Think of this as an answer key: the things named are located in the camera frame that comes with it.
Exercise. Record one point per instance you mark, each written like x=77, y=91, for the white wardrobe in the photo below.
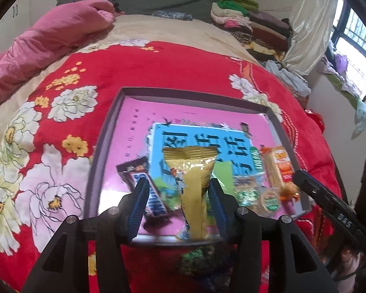
x=15, y=24

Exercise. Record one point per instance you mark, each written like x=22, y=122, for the barred window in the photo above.
x=358, y=45

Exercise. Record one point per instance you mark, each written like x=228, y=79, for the blue patterned cloth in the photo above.
x=171, y=15

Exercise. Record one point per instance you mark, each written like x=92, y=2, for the cream satin curtain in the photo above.
x=311, y=27

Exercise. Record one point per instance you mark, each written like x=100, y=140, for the clothes heap on windowsill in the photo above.
x=353, y=91

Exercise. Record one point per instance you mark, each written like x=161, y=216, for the shallow grey cardboard box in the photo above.
x=108, y=134

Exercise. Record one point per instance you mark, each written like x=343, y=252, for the dark wooden bed frame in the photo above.
x=338, y=174

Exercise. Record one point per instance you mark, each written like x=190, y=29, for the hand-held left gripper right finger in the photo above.
x=218, y=208

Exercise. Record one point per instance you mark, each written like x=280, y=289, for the brown chocolate bar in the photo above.
x=130, y=168

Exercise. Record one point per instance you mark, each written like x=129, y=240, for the red floral blanket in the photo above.
x=170, y=67

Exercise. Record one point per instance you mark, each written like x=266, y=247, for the small green white packet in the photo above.
x=247, y=193

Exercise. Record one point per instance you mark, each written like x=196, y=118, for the pink quilt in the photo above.
x=48, y=33

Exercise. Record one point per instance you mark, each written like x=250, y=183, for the person's right hand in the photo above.
x=350, y=262

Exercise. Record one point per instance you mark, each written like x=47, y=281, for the stack of folded clothes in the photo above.
x=253, y=24

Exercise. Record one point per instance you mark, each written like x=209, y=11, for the grey white clothing pile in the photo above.
x=288, y=77

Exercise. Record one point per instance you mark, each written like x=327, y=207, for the purple plastic bag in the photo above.
x=341, y=62

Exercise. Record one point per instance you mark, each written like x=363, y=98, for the beige bed sheet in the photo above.
x=170, y=27

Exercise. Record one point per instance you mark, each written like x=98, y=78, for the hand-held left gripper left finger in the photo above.
x=140, y=208

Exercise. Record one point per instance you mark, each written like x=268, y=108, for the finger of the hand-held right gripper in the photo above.
x=311, y=187

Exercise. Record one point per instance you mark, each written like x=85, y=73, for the orange cracker packet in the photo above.
x=279, y=168

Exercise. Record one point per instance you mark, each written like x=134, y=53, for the pink book with blue panel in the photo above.
x=134, y=134

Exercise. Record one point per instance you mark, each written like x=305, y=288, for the yellow snack packet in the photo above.
x=195, y=189

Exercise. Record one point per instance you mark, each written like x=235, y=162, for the grey padded headboard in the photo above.
x=158, y=0

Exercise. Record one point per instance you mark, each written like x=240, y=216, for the red plastic bag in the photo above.
x=314, y=119

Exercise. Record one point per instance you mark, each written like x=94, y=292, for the dark folded garment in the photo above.
x=116, y=6

